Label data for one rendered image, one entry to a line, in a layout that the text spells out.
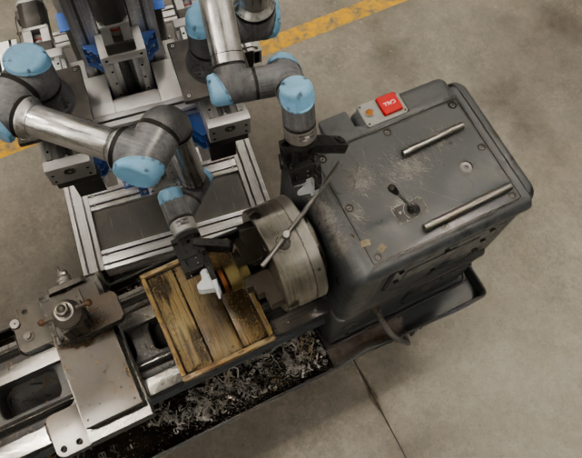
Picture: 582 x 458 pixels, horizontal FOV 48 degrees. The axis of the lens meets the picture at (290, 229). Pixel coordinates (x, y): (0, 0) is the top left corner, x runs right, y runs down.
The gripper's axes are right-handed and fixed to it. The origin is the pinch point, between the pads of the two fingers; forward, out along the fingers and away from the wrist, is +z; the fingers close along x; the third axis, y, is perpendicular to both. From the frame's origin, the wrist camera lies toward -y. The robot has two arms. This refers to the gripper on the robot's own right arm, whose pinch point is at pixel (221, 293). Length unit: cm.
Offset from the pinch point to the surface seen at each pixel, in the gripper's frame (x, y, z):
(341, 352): -54, -34, 22
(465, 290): -54, -87, 20
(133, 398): -11.2, 33.2, 14.7
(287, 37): -108, -94, -148
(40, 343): -17, 53, -13
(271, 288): 3.0, -13.2, 5.4
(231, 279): 3.6, -3.9, -1.5
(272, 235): 15.6, -17.7, -4.4
